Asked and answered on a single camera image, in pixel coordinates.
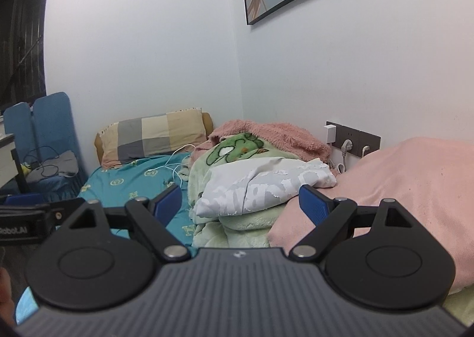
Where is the green fleece cartoon blanket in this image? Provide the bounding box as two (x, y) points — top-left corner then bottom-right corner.
(178, 131), (309, 249)

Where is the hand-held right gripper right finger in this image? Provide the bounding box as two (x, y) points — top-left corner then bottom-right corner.
(288, 184), (426, 263)

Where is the white charging cable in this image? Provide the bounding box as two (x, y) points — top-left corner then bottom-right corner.
(153, 144), (198, 190)

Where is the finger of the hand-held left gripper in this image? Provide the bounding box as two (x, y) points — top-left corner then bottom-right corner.
(35, 198), (87, 231)
(4, 193), (44, 207)

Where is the pink pillow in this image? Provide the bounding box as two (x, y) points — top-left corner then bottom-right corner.
(267, 137), (474, 295)

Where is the black cable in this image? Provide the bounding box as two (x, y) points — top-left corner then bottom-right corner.
(24, 146), (78, 179)

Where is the pink fluffy blanket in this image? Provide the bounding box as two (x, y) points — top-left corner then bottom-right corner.
(190, 119), (339, 175)

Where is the brown pillow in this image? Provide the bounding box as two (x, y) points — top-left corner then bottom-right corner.
(94, 112), (214, 168)

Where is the grey cloth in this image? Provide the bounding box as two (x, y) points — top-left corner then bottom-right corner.
(24, 150), (79, 184)

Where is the white plug with cable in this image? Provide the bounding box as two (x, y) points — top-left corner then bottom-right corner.
(335, 139), (353, 175)

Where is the blue covered chair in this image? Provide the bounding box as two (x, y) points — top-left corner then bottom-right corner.
(31, 92), (89, 194)
(3, 102), (35, 195)

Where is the dark wall outlet panel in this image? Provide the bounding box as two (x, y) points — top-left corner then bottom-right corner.
(326, 122), (382, 157)

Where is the dark barred window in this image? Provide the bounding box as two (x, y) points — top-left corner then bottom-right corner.
(0, 0), (55, 115)

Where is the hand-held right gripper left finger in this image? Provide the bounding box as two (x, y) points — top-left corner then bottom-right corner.
(55, 183), (192, 263)

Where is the white shirt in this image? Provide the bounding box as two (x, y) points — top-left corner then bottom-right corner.
(193, 157), (337, 228)

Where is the white table with black legs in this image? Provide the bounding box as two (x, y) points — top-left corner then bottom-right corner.
(0, 133), (30, 195)

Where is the teal printed bed sheet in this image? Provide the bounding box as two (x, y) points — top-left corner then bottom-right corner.
(76, 154), (198, 249)

